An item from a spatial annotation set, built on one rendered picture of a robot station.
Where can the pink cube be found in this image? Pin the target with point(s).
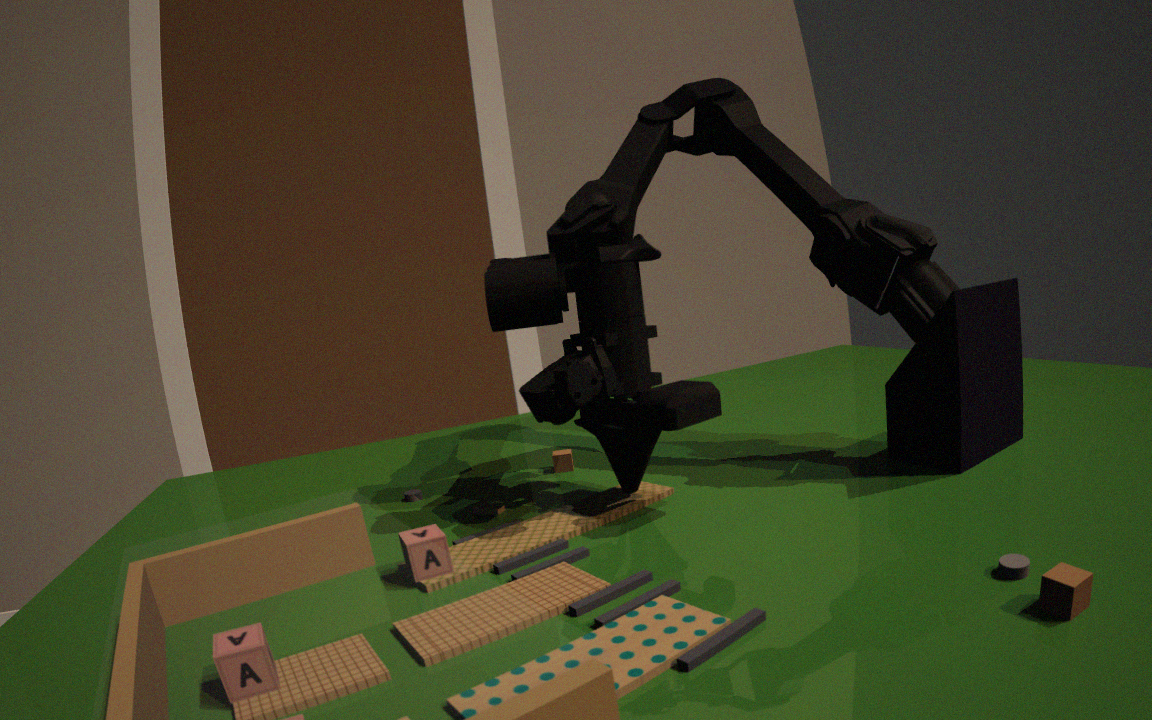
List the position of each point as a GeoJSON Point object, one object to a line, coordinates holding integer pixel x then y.
{"type": "Point", "coordinates": [435, 535]}

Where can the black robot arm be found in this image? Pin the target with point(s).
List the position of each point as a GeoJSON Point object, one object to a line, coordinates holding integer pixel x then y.
{"type": "Point", "coordinates": [592, 251]}

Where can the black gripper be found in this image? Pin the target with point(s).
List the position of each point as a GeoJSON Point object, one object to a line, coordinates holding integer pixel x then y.
{"type": "Point", "coordinates": [628, 430]}

